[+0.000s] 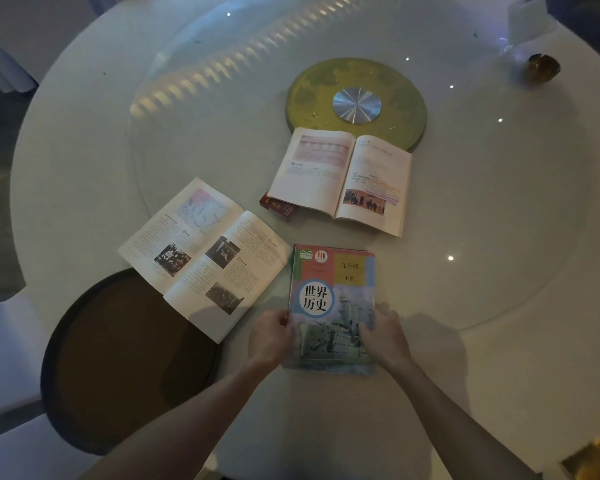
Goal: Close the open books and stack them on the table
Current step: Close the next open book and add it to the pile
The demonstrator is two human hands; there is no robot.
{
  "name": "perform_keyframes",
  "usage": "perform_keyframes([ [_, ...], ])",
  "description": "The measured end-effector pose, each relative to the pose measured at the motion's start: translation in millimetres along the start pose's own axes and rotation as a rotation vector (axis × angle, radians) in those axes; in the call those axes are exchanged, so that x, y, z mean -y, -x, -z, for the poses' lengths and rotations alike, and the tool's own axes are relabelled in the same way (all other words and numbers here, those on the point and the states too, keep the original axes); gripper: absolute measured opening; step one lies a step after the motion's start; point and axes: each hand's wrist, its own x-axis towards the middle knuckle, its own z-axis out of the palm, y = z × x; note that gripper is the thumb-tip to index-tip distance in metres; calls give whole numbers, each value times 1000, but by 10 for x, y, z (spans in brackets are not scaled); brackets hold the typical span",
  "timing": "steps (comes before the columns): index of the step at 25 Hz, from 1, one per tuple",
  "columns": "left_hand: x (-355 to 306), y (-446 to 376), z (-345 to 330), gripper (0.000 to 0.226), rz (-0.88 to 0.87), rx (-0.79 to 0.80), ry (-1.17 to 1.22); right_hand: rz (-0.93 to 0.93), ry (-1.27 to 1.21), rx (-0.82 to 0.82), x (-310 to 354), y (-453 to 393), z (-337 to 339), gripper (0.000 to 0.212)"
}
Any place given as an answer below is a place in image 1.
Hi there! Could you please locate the person's left hand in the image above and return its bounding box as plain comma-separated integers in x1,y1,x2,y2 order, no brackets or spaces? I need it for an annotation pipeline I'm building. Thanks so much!
247,309,296,369

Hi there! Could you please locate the colourful history textbook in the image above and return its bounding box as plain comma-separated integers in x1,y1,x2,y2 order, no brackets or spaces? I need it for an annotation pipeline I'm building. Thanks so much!
282,244,377,377

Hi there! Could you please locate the open textbook with pink banner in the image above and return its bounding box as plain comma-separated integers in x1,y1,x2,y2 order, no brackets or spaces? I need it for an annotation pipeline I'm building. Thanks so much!
267,127,413,238

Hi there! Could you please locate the person's left forearm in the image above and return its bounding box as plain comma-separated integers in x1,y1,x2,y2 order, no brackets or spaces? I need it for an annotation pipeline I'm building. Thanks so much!
82,359,287,480

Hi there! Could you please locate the person's right hand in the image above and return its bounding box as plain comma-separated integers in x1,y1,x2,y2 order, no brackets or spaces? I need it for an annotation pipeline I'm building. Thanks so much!
357,309,415,372

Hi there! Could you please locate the round brown chair seat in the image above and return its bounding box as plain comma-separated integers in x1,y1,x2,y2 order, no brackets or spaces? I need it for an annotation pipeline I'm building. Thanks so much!
40,268,222,456

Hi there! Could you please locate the person's right forearm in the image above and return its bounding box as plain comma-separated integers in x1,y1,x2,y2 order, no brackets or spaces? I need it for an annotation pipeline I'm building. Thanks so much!
386,359,543,480

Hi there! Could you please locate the open textbook with grey photos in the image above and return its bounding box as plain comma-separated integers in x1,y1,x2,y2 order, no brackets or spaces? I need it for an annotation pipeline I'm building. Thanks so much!
117,177,293,344

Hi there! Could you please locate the white chair back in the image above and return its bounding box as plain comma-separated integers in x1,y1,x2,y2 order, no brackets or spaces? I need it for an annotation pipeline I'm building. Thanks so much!
0,32,38,94

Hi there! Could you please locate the olive round turntable base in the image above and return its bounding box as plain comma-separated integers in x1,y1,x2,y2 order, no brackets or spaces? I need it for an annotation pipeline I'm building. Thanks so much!
285,58,428,152

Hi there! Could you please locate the clear acrylic sign holder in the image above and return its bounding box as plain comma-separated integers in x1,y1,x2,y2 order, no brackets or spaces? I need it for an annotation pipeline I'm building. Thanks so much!
498,0,559,51

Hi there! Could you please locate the glass lazy susan turntable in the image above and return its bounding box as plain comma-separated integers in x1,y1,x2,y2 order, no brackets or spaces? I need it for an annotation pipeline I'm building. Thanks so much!
129,0,592,331

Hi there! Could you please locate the small red book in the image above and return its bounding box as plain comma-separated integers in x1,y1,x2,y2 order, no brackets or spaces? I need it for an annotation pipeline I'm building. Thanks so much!
259,191,299,222

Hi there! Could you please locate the small brass bowl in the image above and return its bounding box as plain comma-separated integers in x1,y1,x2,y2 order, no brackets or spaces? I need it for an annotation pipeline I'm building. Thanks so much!
525,54,562,84

